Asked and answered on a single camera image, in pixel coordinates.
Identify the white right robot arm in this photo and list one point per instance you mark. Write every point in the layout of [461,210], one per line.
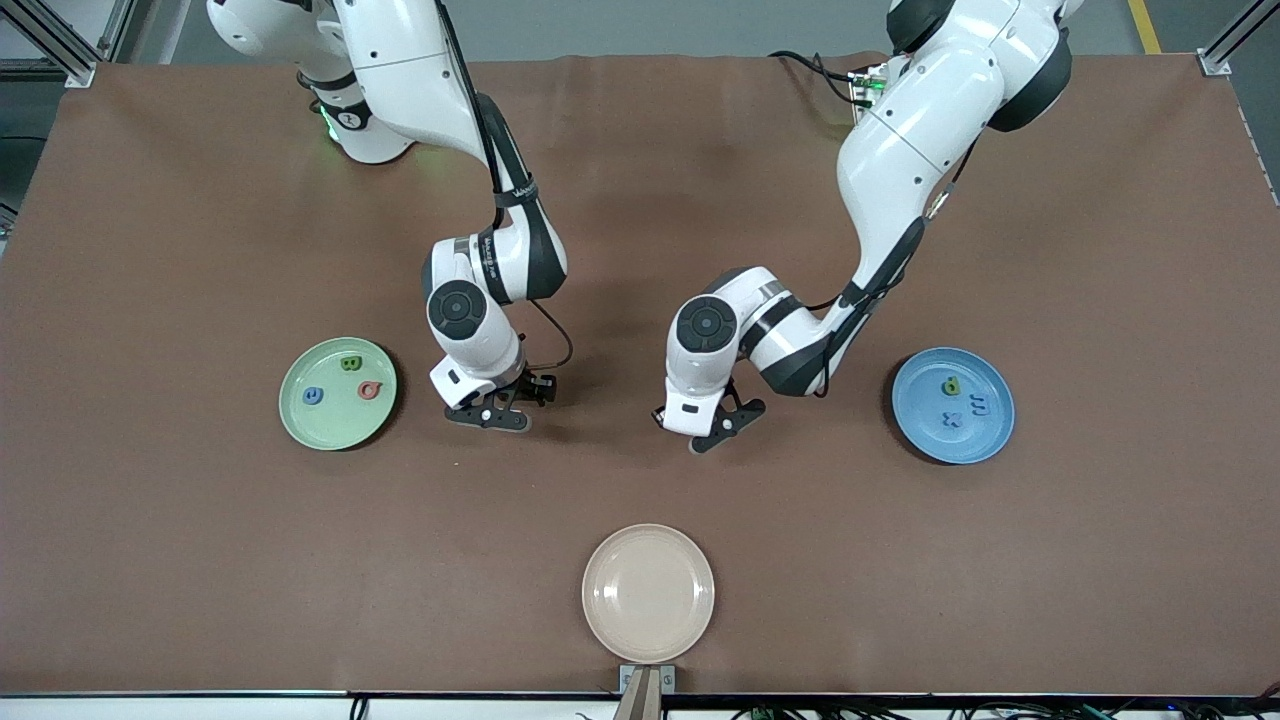
[400,60]

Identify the beige plate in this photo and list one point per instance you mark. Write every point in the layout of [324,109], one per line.
[648,593]

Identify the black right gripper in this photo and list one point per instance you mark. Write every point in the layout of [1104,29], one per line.
[527,381]

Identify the light green plate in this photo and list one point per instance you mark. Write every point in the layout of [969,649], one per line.
[335,420]

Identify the pink foam letter Q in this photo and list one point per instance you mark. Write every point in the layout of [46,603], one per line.
[377,392]

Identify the green foam letter p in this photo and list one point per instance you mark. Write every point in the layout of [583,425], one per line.
[951,386]

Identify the blue foam letter m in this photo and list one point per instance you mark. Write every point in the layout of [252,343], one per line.
[979,405]

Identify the brown table mat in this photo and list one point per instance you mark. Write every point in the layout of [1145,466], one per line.
[640,500]

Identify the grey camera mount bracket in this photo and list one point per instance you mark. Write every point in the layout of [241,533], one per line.
[647,685]

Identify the aluminium frame profile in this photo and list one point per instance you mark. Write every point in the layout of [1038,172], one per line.
[1235,35]
[50,40]

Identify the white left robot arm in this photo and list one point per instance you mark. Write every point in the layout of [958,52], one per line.
[920,120]

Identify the blue plate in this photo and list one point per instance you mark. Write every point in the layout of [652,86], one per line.
[940,440]

